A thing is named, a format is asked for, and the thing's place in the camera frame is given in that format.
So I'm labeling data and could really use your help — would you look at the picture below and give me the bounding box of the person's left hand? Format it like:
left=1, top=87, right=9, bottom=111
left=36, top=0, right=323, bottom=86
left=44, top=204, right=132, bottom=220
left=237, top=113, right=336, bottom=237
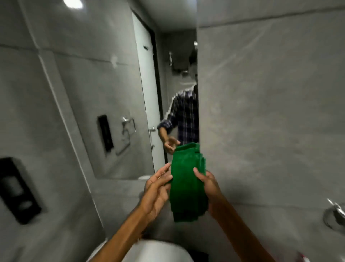
left=138, top=162, right=173, bottom=222

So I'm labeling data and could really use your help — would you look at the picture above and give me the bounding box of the person's right hand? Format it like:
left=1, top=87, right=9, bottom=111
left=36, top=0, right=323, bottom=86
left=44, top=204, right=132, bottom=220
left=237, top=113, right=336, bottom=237
left=193, top=167, right=225, bottom=218

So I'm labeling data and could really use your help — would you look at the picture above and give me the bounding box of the green cloth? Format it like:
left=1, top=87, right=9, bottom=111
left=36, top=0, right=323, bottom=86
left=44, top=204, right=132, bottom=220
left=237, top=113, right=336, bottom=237
left=169, top=142, right=210, bottom=223

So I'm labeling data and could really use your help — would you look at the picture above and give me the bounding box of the person's left forearm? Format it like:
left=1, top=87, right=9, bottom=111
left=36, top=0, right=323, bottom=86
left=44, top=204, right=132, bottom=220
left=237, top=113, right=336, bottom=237
left=90, top=208, right=151, bottom=262

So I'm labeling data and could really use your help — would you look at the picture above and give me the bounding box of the person's right forearm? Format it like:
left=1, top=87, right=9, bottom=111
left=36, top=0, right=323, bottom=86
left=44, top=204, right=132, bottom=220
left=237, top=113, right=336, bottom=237
left=209, top=198, right=276, bottom=262

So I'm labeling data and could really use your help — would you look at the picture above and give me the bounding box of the large wall mirror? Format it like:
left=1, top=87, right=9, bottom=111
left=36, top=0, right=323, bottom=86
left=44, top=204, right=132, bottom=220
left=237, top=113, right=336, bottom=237
left=17, top=0, right=200, bottom=181

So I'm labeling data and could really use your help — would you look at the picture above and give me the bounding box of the chrome wall tap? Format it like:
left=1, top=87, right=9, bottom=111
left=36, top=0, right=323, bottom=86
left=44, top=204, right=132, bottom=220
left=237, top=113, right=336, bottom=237
left=323, top=198, right=345, bottom=233

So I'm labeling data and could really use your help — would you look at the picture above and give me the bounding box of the black wall paper dispenser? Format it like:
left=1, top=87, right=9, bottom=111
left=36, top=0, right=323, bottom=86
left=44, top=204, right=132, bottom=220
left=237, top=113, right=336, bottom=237
left=0, top=157, right=43, bottom=225

